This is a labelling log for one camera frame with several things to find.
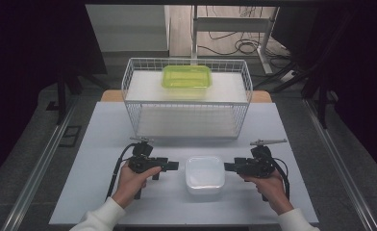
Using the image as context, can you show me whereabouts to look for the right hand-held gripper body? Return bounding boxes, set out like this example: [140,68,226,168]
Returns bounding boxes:
[239,138,289,179]

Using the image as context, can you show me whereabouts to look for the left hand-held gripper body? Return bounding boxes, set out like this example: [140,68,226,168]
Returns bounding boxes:
[127,136,162,174]

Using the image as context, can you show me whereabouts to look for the white plastic container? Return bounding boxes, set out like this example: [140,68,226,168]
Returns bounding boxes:
[185,155,226,195]

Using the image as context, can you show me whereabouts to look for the white wire rack shelf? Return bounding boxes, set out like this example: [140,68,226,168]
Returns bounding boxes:
[121,57,254,140]

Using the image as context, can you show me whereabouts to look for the yellow-green plastic container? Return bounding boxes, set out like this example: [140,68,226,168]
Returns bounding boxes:
[161,64,214,90]

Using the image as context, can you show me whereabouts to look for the person's left hand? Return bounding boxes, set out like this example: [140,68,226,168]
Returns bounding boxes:
[112,162,163,210]

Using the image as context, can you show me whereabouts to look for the person's right hand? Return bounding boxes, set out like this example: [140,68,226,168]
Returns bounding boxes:
[239,169,294,216]

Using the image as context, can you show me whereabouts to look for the black metal stand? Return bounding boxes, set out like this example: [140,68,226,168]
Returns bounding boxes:
[46,68,109,126]
[253,61,339,129]

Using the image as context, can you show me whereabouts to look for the white power strip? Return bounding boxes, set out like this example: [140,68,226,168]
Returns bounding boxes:
[279,70,298,85]

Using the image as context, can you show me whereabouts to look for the white cabinet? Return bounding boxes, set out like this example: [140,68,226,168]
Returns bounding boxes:
[85,4,171,59]

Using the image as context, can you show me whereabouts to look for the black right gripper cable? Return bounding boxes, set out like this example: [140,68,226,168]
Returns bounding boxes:
[262,146,291,202]

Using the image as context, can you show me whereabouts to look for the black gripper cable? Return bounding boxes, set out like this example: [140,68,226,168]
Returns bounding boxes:
[262,146,291,202]
[105,142,137,201]

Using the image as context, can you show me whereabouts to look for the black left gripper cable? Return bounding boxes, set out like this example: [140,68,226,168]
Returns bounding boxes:
[105,142,137,201]

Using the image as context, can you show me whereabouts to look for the aluminium floor rail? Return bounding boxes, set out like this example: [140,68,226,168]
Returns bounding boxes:
[302,97,377,231]
[0,95,79,231]

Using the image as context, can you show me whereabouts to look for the black floor cables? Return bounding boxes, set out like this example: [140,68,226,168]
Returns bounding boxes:
[197,6,291,70]

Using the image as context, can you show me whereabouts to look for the white metal desk frame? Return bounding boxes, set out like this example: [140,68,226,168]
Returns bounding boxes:
[190,5,281,75]

